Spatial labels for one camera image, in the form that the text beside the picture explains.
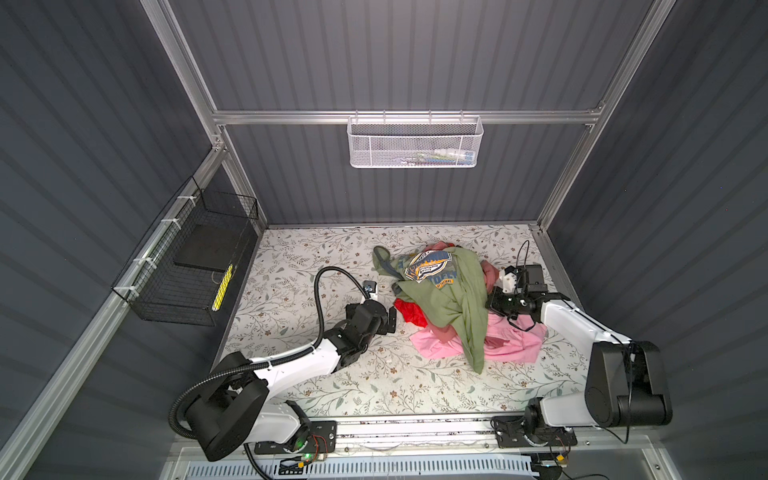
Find left black corrugated cable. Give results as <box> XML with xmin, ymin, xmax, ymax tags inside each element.
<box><xmin>167</xmin><ymin>266</ymin><xmax>370</xmax><ymax>440</ymax></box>

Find light pink cloth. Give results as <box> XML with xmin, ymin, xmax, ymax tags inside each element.
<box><xmin>410</xmin><ymin>313</ymin><xmax>547</xmax><ymax>364</ymax></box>

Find white ventilated grille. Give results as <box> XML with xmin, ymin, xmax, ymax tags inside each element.
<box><xmin>182</xmin><ymin>454</ymin><xmax>538</xmax><ymax>480</ymax></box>

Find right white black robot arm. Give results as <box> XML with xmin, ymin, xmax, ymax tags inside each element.
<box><xmin>486</xmin><ymin>264</ymin><xmax>673</xmax><ymax>447</ymax></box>

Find yellow marker pen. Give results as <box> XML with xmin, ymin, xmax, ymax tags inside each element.
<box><xmin>211</xmin><ymin>264</ymin><xmax>235</xmax><ymax>312</ymax></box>

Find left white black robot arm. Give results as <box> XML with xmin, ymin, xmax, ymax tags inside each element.
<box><xmin>168</xmin><ymin>299</ymin><xmax>397</xmax><ymax>461</ymax></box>

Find floral patterned table mat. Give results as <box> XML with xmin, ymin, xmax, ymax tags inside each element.
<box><xmin>224</xmin><ymin>224</ymin><xmax>587</xmax><ymax>417</ymax></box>

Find green graphic t-shirt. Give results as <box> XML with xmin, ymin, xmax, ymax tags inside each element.
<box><xmin>372</xmin><ymin>246</ymin><xmax>488</xmax><ymax>373</ymax></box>

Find pens in white basket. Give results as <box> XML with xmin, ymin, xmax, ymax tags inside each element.
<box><xmin>396</xmin><ymin>148</ymin><xmax>476</xmax><ymax>168</ymax></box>

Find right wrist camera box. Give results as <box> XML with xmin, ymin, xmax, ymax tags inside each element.
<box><xmin>500</xmin><ymin>266</ymin><xmax>520</xmax><ymax>294</ymax></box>

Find white wire mesh basket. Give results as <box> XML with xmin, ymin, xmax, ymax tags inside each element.
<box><xmin>346</xmin><ymin>115</ymin><xmax>484</xmax><ymax>169</ymax></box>

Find black wire basket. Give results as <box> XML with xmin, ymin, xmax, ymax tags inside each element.
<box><xmin>112</xmin><ymin>179</ymin><xmax>259</xmax><ymax>327</ymax></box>

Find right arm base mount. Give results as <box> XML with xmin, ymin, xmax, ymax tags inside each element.
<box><xmin>490</xmin><ymin>415</ymin><xmax>578</xmax><ymax>449</ymax></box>

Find dusty rose ribbed cloth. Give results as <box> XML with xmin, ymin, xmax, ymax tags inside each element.
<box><xmin>423</xmin><ymin>241</ymin><xmax>500</xmax><ymax>294</ymax></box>

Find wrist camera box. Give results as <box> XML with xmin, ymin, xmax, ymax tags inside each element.
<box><xmin>363</xmin><ymin>280</ymin><xmax>378</xmax><ymax>300</ymax></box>
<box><xmin>500</xmin><ymin>266</ymin><xmax>520</xmax><ymax>294</ymax></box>

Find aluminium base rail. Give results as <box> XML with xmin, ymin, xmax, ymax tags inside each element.
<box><xmin>167</xmin><ymin>412</ymin><xmax>661</xmax><ymax>460</ymax></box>

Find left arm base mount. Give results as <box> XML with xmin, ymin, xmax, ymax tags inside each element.
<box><xmin>252</xmin><ymin>421</ymin><xmax>338</xmax><ymax>455</ymax></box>

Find black flat pad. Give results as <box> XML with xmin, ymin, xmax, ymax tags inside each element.
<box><xmin>173</xmin><ymin>224</ymin><xmax>247</xmax><ymax>273</ymax></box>

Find bright red cloth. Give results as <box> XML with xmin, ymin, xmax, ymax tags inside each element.
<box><xmin>394</xmin><ymin>298</ymin><xmax>428</xmax><ymax>328</ymax></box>

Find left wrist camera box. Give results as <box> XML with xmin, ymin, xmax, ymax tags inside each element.
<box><xmin>363</xmin><ymin>280</ymin><xmax>378</xmax><ymax>300</ymax></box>

